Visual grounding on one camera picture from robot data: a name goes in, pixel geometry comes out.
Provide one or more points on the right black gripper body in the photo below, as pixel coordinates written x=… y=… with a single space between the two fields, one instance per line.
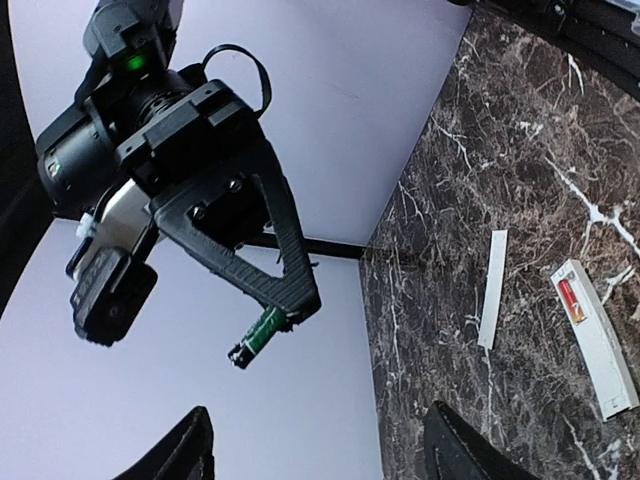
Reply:
x=206 y=126

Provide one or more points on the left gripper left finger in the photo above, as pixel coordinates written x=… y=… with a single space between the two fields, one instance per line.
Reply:
x=185 y=452

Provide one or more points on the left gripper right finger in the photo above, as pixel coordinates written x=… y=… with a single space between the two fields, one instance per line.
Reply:
x=453 y=449

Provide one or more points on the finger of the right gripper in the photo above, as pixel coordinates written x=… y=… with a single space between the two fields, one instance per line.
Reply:
x=238 y=219

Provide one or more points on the green battery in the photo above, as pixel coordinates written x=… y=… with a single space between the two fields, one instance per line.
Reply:
x=271 y=321

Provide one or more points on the white remote control body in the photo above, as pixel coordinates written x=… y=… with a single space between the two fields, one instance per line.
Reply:
x=601 y=350

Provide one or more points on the red battery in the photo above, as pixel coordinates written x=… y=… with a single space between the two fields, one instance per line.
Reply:
x=576 y=313

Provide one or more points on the white remote battery cover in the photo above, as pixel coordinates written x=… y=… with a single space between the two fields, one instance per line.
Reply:
x=493 y=290

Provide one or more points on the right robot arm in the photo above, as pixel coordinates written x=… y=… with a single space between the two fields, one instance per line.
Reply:
x=129 y=80

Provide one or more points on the right black frame post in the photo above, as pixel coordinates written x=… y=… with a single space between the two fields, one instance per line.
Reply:
x=313 y=246

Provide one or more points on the black front rail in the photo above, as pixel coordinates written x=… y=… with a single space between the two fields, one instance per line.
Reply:
x=602 y=34

